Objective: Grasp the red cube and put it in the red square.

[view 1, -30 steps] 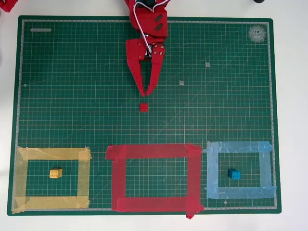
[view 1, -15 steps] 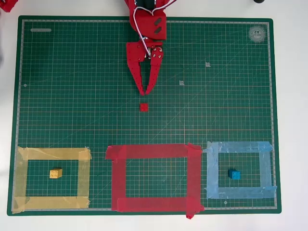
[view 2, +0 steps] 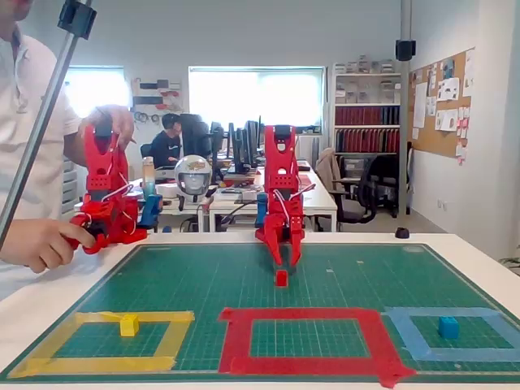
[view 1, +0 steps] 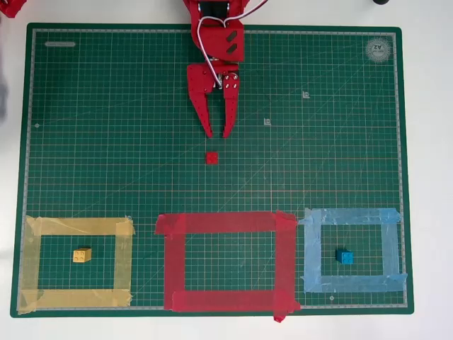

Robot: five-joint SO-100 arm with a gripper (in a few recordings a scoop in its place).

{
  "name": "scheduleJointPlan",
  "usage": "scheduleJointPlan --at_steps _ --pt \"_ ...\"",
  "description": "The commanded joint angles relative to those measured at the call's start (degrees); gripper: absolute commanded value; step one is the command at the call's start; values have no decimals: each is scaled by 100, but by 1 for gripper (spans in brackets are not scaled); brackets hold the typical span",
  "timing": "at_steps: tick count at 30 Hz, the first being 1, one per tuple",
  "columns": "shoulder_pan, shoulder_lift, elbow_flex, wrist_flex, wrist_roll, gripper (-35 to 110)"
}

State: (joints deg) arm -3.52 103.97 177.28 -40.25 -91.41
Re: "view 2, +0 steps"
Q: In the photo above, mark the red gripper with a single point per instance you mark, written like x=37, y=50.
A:
x=281, y=230

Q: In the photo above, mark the red toy brick cube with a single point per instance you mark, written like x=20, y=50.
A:
x=282, y=280

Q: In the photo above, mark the red leader robot arm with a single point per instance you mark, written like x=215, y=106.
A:
x=101, y=166

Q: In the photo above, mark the red follower robot arm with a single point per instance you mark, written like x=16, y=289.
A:
x=280, y=158

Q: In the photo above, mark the man's left forearm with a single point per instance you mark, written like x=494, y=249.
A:
x=75, y=148

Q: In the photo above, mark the red tape square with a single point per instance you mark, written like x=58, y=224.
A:
x=304, y=361

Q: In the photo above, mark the yellow toy brick cube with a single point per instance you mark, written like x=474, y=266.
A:
x=129, y=326

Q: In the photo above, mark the blue toy brick cube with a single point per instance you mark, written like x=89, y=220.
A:
x=448, y=328

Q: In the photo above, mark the blue tape square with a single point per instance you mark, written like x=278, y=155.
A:
x=447, y=353

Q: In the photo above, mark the yellow tape square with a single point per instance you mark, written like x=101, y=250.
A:
x=101, y=363

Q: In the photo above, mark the man's left hand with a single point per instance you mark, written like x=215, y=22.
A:
x=120, y=118

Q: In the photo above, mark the man's right hand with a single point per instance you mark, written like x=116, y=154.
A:
x=36, y=241

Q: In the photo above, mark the blue table clamp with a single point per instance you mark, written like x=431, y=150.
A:
x=261, y=207
x=152, y=207

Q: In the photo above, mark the white office desk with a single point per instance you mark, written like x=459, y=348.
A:
x=172, y=210
x=321, y=199

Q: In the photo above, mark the black office chair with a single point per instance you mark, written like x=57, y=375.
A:
x=365, y=207

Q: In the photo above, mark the beige jacket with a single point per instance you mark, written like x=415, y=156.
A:
x=329, y=166

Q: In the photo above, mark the green cutting mat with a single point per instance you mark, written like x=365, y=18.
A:
x=203, y=276

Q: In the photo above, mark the black computer monitor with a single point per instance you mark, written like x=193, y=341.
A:
x=239, y=146
x=217, y=138
x=254, y=138
x=195, y=134

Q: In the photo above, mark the black pole foot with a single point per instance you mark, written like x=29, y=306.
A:
x=402, y=232

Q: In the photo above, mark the white motorcycle helmet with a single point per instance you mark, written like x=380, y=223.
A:
x=193, y=164

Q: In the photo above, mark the white bookshelf with red binders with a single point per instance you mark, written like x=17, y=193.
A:
x=367, y=115

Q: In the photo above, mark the wide bright window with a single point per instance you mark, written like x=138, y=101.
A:
x=260, y=93

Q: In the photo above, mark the gradient coloured water bottle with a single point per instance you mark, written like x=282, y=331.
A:
x=148, y=178

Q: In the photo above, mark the seated person in dark top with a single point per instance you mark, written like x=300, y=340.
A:
x=164, y=148

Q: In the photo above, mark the vertical metal pole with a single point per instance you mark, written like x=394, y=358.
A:
x=405, y=122

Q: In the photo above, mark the cork pin board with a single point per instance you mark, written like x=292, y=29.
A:
x=430, y=142

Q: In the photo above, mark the white drawer cabinet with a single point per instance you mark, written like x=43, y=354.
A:
x=70, y=187

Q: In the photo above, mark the black pole clamp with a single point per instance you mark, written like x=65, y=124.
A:
x=405, y=49
x=77, y=18

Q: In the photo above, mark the green potted plant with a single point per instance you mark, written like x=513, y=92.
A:
x=512, y=262

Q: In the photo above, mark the small bright window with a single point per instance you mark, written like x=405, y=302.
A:
x=101, y=89

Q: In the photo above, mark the slanted metal pole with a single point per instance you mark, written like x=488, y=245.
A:
x=42, y=122

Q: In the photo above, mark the man in white polo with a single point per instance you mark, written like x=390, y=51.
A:
x=20, y=122

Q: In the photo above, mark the white wall socket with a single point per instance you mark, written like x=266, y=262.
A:
x=443, y=205

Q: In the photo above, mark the wall-mounted parts rack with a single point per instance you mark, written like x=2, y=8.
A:
x=156, y=99

